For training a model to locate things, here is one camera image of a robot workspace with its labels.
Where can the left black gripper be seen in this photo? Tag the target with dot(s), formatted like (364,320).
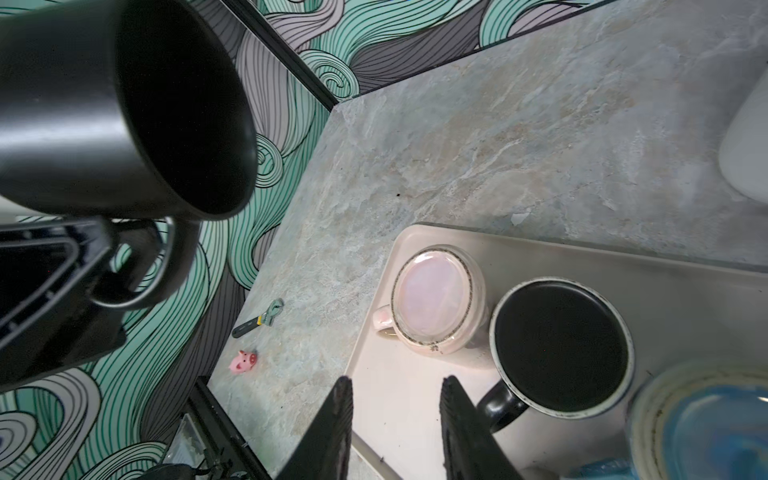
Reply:
(49,322)

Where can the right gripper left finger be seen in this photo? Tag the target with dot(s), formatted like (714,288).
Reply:
(324,451)

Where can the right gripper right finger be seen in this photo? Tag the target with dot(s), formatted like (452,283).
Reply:
(470,451)

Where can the black mug white base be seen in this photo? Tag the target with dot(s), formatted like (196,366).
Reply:
(124,110)

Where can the black speckled upside-down mug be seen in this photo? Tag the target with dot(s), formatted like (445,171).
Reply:
(561,349)

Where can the pink upside-down mug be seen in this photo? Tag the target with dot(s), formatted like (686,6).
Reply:
(438,307)

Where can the blue glazed upside-down mug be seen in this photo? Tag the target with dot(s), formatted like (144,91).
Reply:
(703,420)

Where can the small pink pig toy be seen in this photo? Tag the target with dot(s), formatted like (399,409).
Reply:
(243,362)

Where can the small green black tool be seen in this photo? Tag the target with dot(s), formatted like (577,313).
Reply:
(264,319)

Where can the beige rectangular tray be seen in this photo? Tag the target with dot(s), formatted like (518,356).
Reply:
(676,312)

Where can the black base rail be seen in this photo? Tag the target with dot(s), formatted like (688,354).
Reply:
(207,444)

